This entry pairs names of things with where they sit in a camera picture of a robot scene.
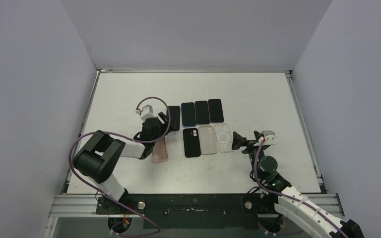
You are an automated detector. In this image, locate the purple cable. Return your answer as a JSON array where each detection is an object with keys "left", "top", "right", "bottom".
[
  {"left": 67, "top": 96, "right": 172, "bottom": 238},
  {"left": 253, "top": 138, "right": 352, "bottom": 238}
]

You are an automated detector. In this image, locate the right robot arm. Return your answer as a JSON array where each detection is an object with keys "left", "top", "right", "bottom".
[{"left": 231, "top": 130, "right": 364, "bottom": 238}]

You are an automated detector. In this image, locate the black smartphone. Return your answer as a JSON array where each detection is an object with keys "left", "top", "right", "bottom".
[{"left": 194, "top": 101, "right": 210, "bottom": 125}]

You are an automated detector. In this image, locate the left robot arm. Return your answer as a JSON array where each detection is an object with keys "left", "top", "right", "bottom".
[{"left": 68, "top": 112, "right": 177, "bottom": 214}]

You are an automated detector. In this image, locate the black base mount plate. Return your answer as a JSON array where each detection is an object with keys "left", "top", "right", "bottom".
[{"left": 95, "top": 193, "right": 296, "bottom": 231}]

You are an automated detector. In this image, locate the aluminium table frame rail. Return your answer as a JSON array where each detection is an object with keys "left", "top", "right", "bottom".
[{"left": 49, "top": 68, "right": 346, "bottom": 218}]

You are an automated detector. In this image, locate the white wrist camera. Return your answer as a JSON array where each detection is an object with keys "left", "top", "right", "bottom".
[
  {"left": 258, "top": 130, "right": 277, "bottom": 145},
  {"left": 135, "top": 105, "right": 156, "bottom": 121}
]

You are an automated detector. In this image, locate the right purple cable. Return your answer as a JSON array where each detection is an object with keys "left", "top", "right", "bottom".
[{"left": 253, "top": 138, "right": 352, "bottom": 238}]

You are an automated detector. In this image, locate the phone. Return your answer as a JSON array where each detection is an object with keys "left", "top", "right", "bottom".
[
  {"left": 208, "top": 99, "right": 224, "bottom": 123},
  {"left": 167, "top": 106, "right": 181, "bottom": 131},
  {"left": 181, "top": 102, "right": 196, "bottom": 127}
]

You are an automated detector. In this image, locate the clear phone case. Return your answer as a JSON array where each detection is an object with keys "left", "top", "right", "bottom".
[{"left": 214, "top": 123, "right": 233, "bottom": 153}]

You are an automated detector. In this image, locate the black phone case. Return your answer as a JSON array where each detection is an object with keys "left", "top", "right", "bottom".
[{"left": 183, "top": 128, "right": 201, "bottom": 158}]

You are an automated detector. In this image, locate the pink phone case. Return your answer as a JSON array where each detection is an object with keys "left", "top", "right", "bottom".
[{"left": 152, "top": 137, "right": 169, "bottom": 163}]

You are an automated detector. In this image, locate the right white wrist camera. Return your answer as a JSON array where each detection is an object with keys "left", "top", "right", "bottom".
[{"left": 258, "top": 130, "right": 277, "bottom": 145}]

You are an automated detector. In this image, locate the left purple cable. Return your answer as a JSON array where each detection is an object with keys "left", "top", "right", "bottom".
[{"left": 67, "top": 96, "right": 172, "bottom": 238}]

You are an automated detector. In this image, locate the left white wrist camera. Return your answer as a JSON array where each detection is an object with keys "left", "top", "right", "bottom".
[{"left": 135, "top": 105, "right": 156, "bottom": 121}]

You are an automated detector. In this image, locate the beige phone case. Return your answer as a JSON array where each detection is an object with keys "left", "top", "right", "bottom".
[{"left": 198, "top": 125, "right": 218, "bottom": 155}]

